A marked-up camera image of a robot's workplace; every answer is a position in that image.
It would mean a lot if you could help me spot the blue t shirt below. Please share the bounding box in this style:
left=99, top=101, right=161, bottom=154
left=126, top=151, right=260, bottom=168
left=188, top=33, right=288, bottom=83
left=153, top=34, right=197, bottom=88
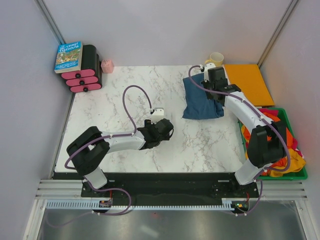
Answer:
left=182, top=77, right=225, bottom=120

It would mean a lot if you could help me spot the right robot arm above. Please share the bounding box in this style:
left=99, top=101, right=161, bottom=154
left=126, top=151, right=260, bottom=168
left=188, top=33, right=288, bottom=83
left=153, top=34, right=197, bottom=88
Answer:
left=200, top=63, right=291, bottom=197

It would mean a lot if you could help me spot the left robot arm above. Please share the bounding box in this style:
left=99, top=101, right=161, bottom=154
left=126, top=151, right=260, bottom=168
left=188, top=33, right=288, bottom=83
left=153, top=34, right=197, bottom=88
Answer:
left=66, top=118, right=174, bottom=197

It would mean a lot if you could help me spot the yellow mug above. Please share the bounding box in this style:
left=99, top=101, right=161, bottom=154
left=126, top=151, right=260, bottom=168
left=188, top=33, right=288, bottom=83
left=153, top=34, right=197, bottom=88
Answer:
left=204, top=52, right=225, bottom=67

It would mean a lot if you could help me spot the orange folder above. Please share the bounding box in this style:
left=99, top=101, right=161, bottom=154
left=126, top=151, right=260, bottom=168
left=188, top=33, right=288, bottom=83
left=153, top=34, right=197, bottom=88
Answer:
left=224, top=64, right=275, bottom=107

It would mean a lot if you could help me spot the small pink box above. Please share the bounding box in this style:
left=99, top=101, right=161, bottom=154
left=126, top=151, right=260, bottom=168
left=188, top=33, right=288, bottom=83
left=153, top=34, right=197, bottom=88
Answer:
left=100, top=59, right=115, bottom=74

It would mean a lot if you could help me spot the black pink organizer rack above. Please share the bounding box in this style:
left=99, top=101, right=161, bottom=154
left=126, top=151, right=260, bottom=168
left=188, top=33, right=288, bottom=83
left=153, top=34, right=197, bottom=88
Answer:
left=60, top=44, right=103, bottom=93

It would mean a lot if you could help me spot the magenta t shirt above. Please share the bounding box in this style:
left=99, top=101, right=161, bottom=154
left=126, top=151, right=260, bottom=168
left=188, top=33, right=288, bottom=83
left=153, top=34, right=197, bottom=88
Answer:
left=259, top=107, right=303, bottom=157

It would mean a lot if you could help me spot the orange t shirt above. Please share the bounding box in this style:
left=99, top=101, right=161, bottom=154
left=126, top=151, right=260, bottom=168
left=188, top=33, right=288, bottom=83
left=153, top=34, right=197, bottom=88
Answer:
left=238, top=108, right=296, bottom=170

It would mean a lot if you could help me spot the yellow t shirt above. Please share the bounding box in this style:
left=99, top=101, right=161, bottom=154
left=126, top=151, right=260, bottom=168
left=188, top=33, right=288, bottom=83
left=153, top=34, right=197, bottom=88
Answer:
left=239, top=123, right=307, bottom=178

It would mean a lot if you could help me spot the blue treehouse book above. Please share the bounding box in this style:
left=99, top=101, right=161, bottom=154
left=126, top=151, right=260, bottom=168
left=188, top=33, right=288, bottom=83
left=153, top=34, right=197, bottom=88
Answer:
left=54, top=41, right=83, bottom=74

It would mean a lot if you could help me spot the green plastic bin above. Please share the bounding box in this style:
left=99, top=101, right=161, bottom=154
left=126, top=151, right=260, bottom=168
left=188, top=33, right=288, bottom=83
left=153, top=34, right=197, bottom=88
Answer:
left=237, top=107, right=309, bottom=181

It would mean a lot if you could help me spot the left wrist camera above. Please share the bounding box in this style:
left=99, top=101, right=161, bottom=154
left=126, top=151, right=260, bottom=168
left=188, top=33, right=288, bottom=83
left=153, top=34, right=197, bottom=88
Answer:
left=150, top=107, right=165, bottom=124

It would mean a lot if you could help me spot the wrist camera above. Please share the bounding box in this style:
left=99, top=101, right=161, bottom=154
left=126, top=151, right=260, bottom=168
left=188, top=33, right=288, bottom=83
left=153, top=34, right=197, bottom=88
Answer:
left=150, top=107, right=165, bottom=124
left=199, top=62, right=216, bottom=82

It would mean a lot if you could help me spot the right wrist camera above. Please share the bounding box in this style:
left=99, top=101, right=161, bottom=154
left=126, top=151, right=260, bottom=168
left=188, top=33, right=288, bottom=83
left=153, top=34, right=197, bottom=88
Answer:
left=199, top=62, right=216, bottom=82

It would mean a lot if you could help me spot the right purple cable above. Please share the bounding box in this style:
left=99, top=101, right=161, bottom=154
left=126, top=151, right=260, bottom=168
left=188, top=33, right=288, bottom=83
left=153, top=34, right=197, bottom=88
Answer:
left=188, top=64, right=292, bottom=217

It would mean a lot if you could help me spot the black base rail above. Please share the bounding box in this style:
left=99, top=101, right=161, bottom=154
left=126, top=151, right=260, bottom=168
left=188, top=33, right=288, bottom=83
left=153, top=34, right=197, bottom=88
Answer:
left=81, top=172, right=259, bottom=206

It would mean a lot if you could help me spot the white slotted cable duct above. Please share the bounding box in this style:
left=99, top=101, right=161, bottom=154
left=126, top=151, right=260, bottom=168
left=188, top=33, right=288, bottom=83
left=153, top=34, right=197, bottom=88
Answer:
left=46, top=199, right=248, bottom=211

